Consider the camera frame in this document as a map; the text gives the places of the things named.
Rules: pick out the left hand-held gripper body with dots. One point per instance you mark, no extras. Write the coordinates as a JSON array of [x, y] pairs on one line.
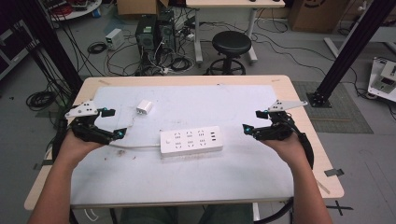
[[84, 129]]

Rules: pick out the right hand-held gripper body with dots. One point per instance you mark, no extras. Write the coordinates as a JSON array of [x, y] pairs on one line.
[[278, 126]]

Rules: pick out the person's left hand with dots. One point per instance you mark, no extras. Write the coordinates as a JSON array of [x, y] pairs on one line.
[[73, 147]]

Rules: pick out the person's right hand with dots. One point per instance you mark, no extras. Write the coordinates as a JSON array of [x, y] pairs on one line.
[[286, 149]]

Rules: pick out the white charger plug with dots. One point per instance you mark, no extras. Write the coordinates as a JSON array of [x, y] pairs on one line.
[[144, 106]]

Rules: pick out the white power strip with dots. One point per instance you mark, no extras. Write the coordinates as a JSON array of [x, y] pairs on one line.
[[191, 141]]

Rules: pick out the grey floor mat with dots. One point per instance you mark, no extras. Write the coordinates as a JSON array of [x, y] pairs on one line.
[[342, 118]]

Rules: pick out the grey tape strip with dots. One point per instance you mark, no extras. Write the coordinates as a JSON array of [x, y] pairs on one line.
[[333, 172]]

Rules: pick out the white power supply unit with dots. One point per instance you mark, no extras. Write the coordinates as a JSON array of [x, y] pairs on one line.
[[114, 39]]

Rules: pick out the black round stool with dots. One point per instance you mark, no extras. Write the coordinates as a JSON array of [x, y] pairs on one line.
[[231, 43]]

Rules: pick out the pale blue table mat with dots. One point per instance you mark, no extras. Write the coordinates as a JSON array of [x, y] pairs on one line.
[[186, 177]]

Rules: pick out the white table leg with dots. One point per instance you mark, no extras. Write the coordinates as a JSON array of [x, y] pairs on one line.
[[256, 213]]

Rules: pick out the black metal stand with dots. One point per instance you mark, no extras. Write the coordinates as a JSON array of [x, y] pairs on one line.
[[351, 46], [53, 46]]

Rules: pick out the black computer tower green sticker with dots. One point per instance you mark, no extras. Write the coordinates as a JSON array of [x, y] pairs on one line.
[[146, 34]]

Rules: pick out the person's green trousers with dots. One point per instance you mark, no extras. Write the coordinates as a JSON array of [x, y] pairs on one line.
[[149, 216]]

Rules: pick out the black tape cross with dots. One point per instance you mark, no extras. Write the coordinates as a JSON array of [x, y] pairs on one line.
[[339, 207]]

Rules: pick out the round white table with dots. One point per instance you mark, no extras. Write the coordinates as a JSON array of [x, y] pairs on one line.
[[84, 11]]

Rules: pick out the small cardboard box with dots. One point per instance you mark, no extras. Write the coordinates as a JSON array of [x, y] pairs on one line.
[[137, 6]]

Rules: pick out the large cardboard box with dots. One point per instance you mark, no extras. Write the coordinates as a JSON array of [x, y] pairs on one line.
[[317, 15]]

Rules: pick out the white legged desk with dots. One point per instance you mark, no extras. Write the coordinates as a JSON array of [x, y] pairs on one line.
[[233, 3]]

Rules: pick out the white device with circuit board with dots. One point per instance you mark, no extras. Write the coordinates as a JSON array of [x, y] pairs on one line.
[[384, 81]]

